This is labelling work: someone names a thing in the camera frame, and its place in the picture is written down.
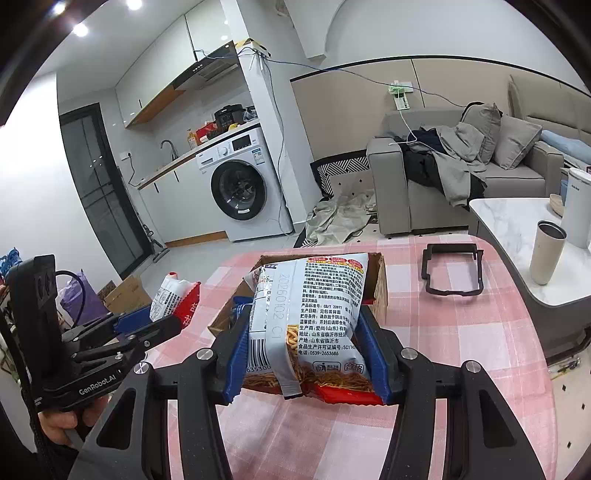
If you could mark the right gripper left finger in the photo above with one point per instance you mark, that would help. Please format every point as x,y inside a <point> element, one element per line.
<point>130,439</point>

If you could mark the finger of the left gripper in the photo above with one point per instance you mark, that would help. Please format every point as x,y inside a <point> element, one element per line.
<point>104,340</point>
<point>133,321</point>

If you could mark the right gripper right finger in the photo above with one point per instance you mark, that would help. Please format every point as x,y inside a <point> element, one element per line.
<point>483,438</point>

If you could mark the white red snack packet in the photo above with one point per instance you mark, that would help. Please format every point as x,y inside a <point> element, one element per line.
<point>177,297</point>

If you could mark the white fried noodle snack bag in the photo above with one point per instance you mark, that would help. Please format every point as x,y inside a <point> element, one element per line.
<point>302,330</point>

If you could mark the person's left hand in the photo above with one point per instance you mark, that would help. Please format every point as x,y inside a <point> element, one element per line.
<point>56,424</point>

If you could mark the cardboard box on floor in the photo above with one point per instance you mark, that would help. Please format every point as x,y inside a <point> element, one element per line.
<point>125,298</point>

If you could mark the purple plastic bag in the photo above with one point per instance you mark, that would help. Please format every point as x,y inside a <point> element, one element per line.
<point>82,304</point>

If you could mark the pink plaid tablecloth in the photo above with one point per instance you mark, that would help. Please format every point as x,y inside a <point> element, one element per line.
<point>267,437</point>

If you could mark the black glass door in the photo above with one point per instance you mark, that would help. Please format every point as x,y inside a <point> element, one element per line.
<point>101,189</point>

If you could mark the white washing machine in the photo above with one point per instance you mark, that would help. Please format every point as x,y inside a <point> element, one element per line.
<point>244,186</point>

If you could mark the brown cardboard SF box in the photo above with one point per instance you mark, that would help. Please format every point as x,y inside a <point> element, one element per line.
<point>375,294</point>

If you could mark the beige tumbler cup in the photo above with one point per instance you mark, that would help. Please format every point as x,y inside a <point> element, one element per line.
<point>548,246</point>

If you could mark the beige cloth on floor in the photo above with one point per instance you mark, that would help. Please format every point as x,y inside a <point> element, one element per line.
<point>334,221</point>

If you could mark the black pressure cooker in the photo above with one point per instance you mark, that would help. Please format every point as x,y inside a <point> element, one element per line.
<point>228,115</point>

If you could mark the white electric kettle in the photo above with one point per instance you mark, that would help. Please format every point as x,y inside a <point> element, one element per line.
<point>577,208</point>

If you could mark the grey sofa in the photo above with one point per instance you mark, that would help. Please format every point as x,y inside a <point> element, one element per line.
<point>404,206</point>

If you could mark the range hood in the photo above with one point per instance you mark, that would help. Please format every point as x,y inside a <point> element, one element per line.
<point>209,69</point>

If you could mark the grey clothes pile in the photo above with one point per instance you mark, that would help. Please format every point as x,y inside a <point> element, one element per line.
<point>447,159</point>

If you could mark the grey cushion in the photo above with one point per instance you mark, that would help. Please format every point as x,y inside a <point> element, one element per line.
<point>516,139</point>
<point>486,118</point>

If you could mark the black plastic frame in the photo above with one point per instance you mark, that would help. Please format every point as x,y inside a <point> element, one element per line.
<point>453,269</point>

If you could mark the white wall power strip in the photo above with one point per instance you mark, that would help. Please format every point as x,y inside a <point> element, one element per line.
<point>399,91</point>

